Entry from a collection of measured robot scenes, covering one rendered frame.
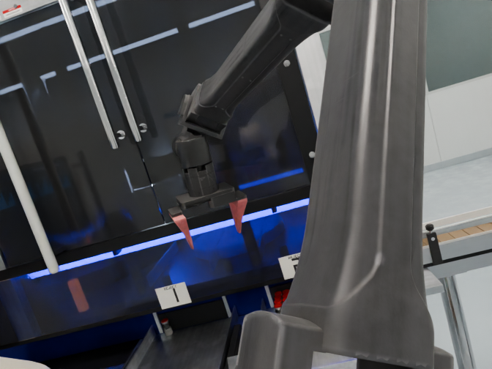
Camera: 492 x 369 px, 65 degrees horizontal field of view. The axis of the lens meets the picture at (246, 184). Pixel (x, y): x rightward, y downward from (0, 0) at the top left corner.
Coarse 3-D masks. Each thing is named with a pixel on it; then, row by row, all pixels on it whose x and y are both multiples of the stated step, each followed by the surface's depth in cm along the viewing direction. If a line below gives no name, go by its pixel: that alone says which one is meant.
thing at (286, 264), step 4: (288, 256) 98; (292, 256) 98; (296, 256) 98; (280, 260) 99; (284, 260) 99; (288, 260) 98; (296, 260) 98; (280, 264) 99; (284, 264) 99; (288, 264) 99; (292, 264) 99; (284, 268) 99; (288, 268) 99; (292, 268) 99; (284, 272) 99; (288, 272) 99; (292, 272) 99; (284, 276) 99; (288, 276) 99; (292, 276) 99
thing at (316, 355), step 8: (264, 304) 110; (272, 312) 108; (320, 352) 84; (320, 360) 82; (328, 360) 81; (336, 360) 80; (344, 360) 80; (352, 360) 74; (312, 368) 75; (320, 368) 75; (328, 368) 75; (336, 368) 74; (344, 368) 74; (352, 368) 74
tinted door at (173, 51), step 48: (96, 0) 92; (144, 0) 91; (192, 0) 90; (240, 0) 89; (144, 48) 93; (192, 48) 92; (144, 96) 95; (144, 144) 97; (240, 144) 95; (288, 144) 94
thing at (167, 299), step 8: (160, 288) 103; (168, 288) 103; (176, 288) 103; (184, 288) 103; (160, 296) 104; (168, 296) 104; (184, 296) 103; (160, 304) 104; (168, 304) 104; (176, 304) 104
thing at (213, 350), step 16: (224, 320) 111; (144, 336) 109; (160, 336) 113; (176, 336) 110; (192, 336) 108; (208, 336) 105; (224, 336) 103; (144, 352) 106; (160, 352) 105; (176, 352) 102; (192, 352) 100; (208, 352) 98; (224, 352) 90; (128, 368) 96; (144, 368) 99; (160, 368) 97; (176, 368) 95; (192, 368) 93; (208, 368) 91
